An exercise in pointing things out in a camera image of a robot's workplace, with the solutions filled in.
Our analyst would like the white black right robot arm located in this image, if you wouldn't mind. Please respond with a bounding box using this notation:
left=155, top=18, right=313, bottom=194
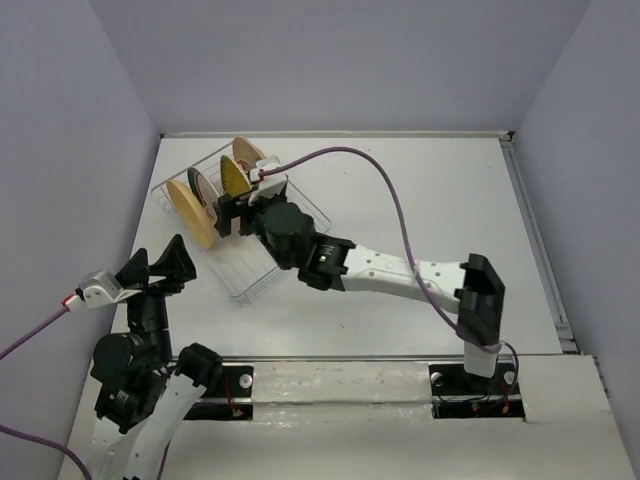
left=215, top=194, right=506, bottom=392

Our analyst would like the white wire dish rack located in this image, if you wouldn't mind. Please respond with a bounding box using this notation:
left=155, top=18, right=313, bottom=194
left=150, top=144, right=333, bottom=304

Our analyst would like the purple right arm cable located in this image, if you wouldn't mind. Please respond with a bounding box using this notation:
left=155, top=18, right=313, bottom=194
left=257, top=146, right=524, bottom=401

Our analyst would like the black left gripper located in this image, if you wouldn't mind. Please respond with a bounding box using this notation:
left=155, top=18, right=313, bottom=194
left=118, top=230, right=199, bottom=359

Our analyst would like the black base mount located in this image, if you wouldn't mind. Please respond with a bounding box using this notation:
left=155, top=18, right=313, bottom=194
left=429, top=363, right=525, bottom=420
left=185, top=363, right=254, bottom=422

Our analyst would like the green yellow bamboo tray plate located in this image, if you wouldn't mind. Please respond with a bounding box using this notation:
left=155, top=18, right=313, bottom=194
left=219, top=155, right=252, bottom=197

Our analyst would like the beige bird oval plate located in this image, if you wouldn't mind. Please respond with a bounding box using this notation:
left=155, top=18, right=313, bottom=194
left=232, top=137, right=266, bottom=172

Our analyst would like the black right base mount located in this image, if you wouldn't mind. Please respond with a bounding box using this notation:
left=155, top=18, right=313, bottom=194
left=429, top=363, right=525, bottom=420

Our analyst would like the white plate green red rim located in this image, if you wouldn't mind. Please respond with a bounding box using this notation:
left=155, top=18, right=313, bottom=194
left=187, top=167, right=219, bottom=225

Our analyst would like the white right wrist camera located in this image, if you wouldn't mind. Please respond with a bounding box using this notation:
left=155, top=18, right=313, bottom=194
left=247, top=156, right=288, bottom=205

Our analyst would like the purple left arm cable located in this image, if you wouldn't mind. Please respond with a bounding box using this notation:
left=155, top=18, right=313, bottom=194
left=0, top=297, right=94, bottom=480

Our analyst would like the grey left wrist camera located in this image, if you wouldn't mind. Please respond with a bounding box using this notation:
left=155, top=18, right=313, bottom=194
left=61, top=270, right=141, bottom=312

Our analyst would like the plain beige round plate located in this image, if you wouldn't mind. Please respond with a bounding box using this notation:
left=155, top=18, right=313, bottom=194
left=165, top=180, right=214, bottom=249

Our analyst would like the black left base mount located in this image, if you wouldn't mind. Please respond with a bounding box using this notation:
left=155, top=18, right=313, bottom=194
left=185, top=363, right=254, bottom=422

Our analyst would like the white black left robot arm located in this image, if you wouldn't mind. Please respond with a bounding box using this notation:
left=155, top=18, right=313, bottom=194
left=79, top=234, right=223, bottom=479

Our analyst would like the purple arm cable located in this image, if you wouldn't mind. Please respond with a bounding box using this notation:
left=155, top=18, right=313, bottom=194
left=0, top=297, right=94, bottom=480
left=257, top=146, right=524, bottom=401

